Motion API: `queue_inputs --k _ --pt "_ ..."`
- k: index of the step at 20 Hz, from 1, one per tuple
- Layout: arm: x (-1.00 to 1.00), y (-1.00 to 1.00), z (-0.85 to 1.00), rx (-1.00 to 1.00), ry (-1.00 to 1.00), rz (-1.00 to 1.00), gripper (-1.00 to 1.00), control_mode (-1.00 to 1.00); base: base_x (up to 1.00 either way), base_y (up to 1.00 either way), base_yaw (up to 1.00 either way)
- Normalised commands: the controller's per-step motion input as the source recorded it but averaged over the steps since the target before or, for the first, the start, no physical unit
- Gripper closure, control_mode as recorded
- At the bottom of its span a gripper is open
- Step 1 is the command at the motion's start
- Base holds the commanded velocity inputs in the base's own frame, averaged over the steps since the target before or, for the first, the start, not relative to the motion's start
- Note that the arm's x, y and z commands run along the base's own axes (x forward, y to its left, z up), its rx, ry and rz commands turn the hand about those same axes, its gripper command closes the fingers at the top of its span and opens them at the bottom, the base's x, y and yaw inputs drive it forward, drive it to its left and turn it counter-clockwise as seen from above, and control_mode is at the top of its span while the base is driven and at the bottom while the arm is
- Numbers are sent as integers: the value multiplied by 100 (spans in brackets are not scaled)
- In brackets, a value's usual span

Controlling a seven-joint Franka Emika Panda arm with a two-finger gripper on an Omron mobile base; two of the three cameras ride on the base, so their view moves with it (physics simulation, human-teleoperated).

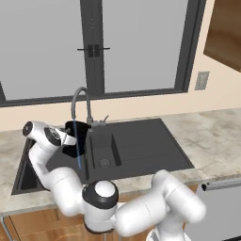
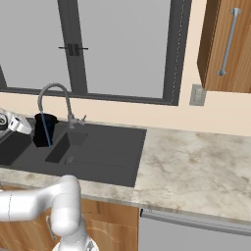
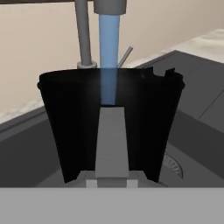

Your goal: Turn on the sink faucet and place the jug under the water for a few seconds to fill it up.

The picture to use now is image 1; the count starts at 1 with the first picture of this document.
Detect grey dishwasher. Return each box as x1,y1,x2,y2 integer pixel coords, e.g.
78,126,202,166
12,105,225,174
183,177,241,241

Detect grey faucet lever handle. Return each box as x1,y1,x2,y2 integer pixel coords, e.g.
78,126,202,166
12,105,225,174
99,114,110,127

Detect wooden base cupboard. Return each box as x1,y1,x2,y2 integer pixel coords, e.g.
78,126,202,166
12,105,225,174
0,184,200,241

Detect grey cupboard handle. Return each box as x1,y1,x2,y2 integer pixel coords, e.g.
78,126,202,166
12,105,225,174
0,216,11,241

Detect blue water stream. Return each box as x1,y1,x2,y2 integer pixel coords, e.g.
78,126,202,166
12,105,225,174
72,119,83,169

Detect dark grey sink basin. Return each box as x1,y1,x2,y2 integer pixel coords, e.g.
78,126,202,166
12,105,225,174
11,118,196,196

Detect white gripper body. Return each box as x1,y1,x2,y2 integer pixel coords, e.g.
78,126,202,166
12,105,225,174
59,128,77,147

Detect grey dishwasher handle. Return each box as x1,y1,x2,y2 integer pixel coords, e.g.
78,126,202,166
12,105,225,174
201,179,241,193

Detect black window latch handles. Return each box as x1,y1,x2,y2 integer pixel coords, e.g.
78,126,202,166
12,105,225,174
76,44,111,58

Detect grey curved sink faucet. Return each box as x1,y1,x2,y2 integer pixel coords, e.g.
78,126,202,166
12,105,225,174
71,87,107,128

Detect grey wall outlet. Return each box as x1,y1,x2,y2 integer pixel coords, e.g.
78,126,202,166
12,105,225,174
194,71,211,91

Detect wooden wall cupboard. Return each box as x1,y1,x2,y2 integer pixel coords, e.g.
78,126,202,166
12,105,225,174
202,0,241,73

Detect dark grey framed window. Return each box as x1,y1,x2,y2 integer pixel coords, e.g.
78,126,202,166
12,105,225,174
0,0,207,108

